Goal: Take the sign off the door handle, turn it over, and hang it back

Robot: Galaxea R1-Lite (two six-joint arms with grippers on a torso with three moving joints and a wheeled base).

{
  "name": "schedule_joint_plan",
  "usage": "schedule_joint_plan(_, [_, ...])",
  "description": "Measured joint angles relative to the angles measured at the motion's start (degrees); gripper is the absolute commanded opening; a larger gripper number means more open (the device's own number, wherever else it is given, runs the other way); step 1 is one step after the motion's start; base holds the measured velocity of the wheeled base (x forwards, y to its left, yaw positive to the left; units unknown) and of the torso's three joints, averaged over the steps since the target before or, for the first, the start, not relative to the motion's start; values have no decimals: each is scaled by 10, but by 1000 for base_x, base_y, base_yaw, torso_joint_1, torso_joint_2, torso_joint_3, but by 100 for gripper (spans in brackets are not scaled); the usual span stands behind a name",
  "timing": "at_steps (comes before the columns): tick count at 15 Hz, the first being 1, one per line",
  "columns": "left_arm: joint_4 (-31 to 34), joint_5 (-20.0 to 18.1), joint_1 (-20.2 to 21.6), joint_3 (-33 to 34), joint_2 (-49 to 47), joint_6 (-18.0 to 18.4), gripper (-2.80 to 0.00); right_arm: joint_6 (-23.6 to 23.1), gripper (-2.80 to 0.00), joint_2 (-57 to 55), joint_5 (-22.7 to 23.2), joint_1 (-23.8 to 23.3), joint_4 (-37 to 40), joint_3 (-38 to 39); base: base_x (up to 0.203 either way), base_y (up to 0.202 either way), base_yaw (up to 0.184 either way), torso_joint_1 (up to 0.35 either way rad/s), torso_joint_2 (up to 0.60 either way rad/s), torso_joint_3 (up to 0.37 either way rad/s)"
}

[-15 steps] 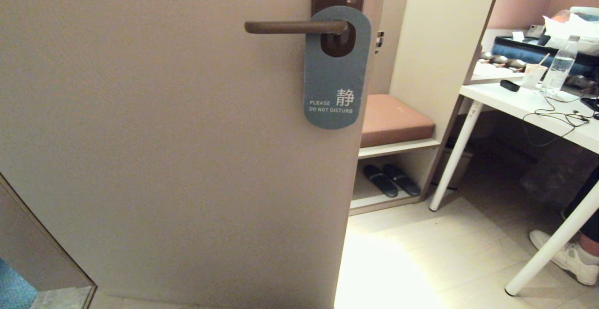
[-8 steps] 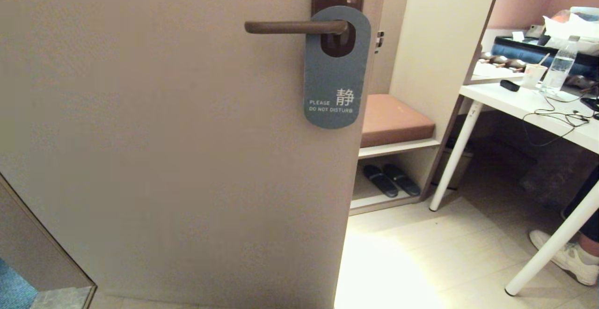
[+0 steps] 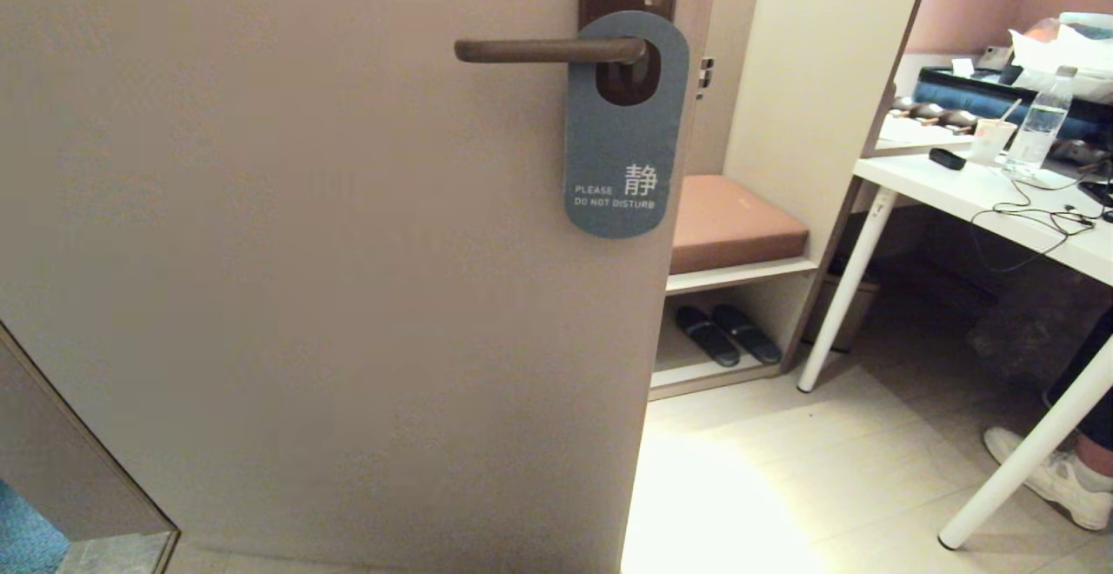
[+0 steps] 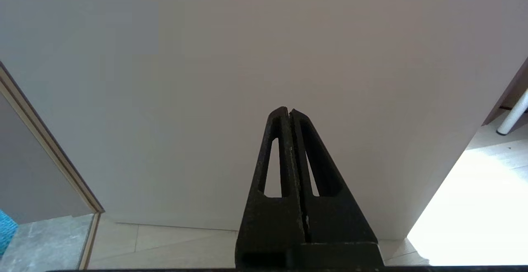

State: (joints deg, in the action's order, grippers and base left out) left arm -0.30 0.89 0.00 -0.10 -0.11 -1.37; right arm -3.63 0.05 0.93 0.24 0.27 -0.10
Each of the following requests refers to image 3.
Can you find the do-not-disturb door hanger sign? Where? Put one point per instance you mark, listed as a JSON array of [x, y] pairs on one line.
[[622, 148]]

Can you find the beige door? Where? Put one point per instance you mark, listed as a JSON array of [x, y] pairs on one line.
[[304, 252]]

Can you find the brown seat cushion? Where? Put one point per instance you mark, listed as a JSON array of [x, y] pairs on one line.
[[739, 222]]

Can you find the beige waste bin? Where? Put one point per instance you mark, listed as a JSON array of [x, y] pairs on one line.
[[848, 313]]

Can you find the cream bench cabinet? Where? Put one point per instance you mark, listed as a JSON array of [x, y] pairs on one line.
[[826, 78]]

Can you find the small black case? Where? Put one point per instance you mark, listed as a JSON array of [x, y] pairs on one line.
[[948, 158]]

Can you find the white table with round legs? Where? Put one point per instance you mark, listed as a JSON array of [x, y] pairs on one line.
[[956, 191]]

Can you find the dark blue bag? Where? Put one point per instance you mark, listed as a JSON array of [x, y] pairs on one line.
[[965, 91]]

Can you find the white paper cup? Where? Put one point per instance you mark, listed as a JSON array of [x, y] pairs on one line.
[[991, 141]]

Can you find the grey plastic bag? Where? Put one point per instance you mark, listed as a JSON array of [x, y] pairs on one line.
[[1026, 330]]

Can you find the clear plastic water bottle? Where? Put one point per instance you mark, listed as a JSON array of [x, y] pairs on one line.
[[1039, 130]]

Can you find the white sneaker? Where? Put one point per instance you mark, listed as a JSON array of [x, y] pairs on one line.
[[1056, 483], [1048, 400]]

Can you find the white plastic bag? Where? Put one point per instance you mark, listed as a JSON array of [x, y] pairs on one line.
[[1065, 48]]

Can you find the leg in black trousers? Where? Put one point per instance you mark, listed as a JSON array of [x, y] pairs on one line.
[[1096, 383]]

